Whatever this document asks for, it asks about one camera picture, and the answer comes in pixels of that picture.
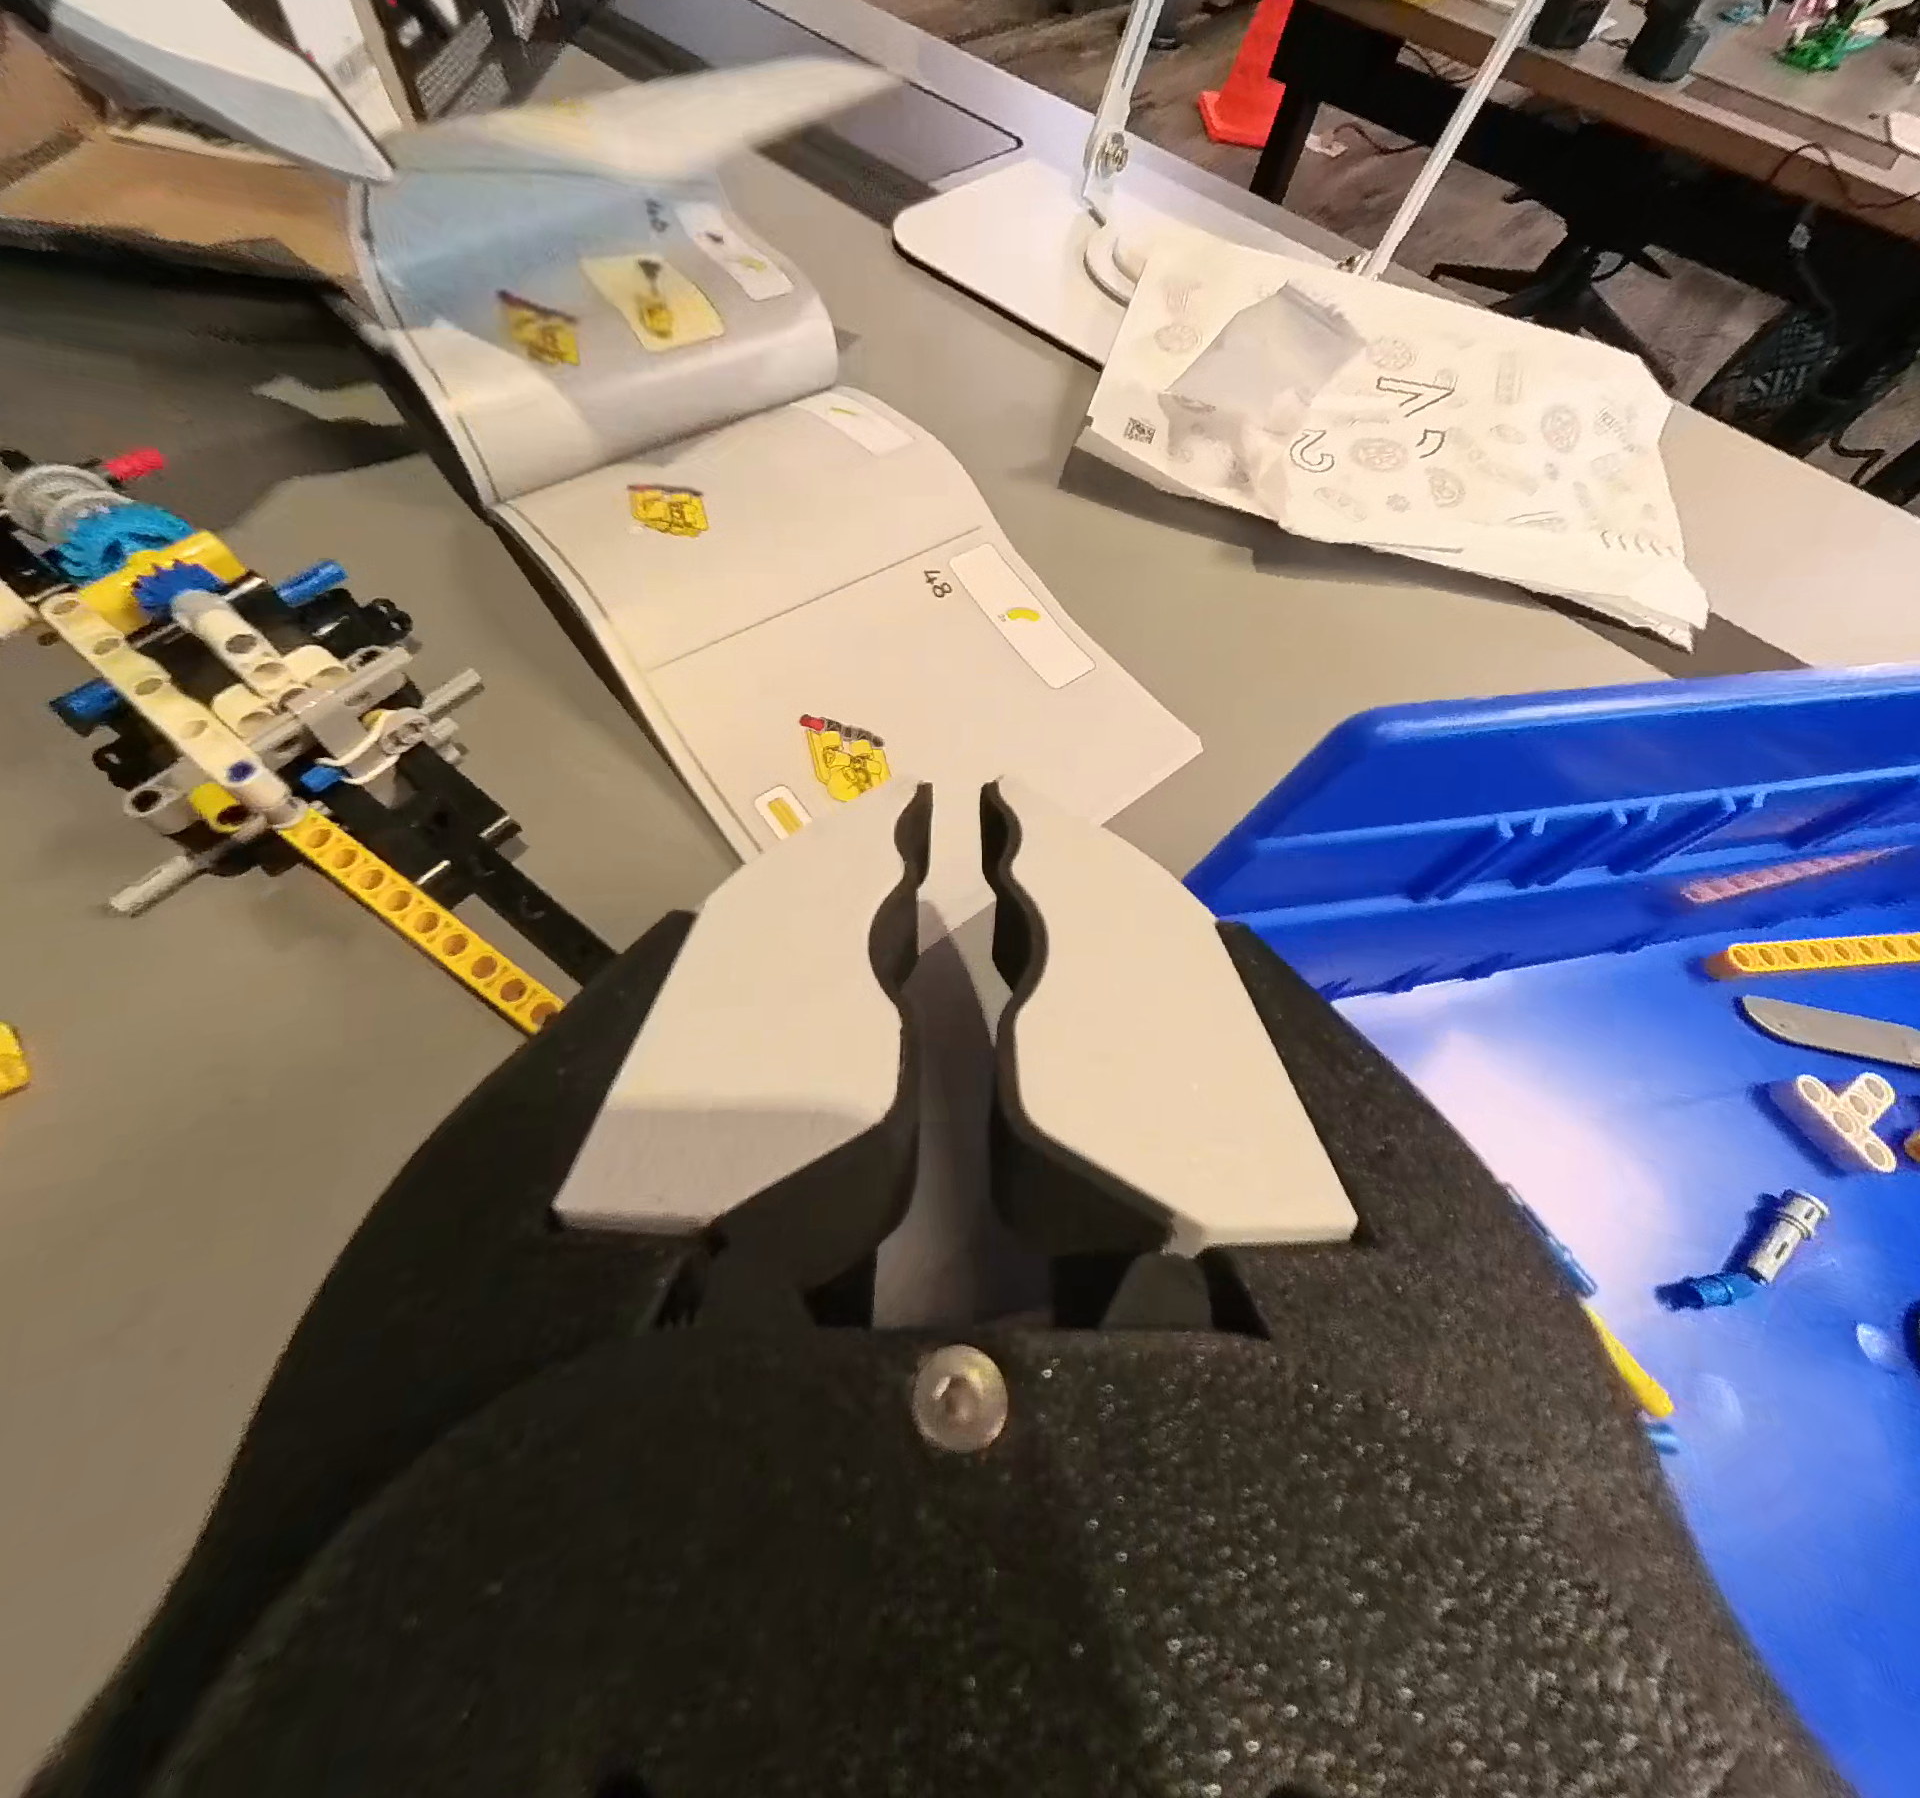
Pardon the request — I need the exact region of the torn white printed paper bag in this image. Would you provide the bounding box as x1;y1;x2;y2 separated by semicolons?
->
1161;283;1711;653

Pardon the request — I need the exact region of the thin yellow lego part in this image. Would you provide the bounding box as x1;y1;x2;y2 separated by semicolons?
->
1582;1303;1677;1429

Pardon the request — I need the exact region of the orange traffic cone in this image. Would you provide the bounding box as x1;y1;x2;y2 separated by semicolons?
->
1199;0;1300;150

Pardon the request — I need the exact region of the grey blue lego pin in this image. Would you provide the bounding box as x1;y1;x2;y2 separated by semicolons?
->
1656;1189;1832;1310

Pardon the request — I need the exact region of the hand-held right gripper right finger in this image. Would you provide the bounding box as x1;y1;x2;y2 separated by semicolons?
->
980;774;1362;1261

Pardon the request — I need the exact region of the white desk lamp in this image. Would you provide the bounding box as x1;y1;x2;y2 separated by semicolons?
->
892;0;1615;366

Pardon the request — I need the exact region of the long yellow lego beam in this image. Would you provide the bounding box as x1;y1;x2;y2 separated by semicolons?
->
1710;930;1920;982

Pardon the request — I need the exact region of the blue plastic parts bin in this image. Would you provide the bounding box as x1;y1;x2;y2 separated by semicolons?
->
1186;665;1920;1798

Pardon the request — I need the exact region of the grey lego blade panel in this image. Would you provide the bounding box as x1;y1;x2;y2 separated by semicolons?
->
1740;996;1920;1074

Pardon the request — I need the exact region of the lego set cardboard box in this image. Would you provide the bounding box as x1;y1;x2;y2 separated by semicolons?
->
0;0;609;288

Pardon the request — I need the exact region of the white lego connector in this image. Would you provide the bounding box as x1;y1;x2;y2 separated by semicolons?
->
1770;1073;1901;1175

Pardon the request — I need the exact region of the background wooden table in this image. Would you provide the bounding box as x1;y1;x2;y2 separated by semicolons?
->
1207;0;1920;248

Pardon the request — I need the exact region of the lego flower model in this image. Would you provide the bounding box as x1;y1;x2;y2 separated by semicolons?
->
1775;0;1896;76

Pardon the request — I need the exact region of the lego instruction booklet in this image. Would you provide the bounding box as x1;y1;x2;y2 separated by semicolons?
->
352;57;1205;865

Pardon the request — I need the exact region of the lego technic vehicle model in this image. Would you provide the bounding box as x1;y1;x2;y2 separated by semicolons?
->
0;445;620;1036

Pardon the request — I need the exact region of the flat white printed paper bag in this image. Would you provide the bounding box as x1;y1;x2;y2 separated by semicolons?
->
1079;239;1675;540

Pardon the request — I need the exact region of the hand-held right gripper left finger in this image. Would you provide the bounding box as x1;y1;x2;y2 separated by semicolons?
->
552;779;937;1241

